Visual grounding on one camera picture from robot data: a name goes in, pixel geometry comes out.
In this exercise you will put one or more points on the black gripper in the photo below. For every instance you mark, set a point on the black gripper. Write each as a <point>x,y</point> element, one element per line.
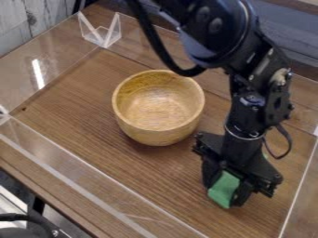
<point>226,153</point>

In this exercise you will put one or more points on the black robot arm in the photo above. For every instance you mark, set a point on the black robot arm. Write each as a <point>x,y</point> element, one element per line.
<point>222,38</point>

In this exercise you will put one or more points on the clear acrylic front wall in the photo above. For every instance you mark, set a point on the clear acrylic front wall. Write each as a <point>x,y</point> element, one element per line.
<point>107,209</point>

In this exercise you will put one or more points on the black table leg bracket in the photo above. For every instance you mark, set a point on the black table leg bracket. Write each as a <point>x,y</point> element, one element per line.
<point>49,223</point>

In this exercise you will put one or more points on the green rectangular block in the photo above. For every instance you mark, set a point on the green rectangular block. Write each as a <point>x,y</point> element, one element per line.
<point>222,190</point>

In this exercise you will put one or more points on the brown wooden bowl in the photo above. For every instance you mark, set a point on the brown wooden bowl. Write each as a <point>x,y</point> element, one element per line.
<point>158,107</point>

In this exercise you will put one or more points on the clear acrylic corner bracket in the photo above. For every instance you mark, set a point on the clear acrylic corner bracket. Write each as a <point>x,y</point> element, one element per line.
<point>101,36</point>

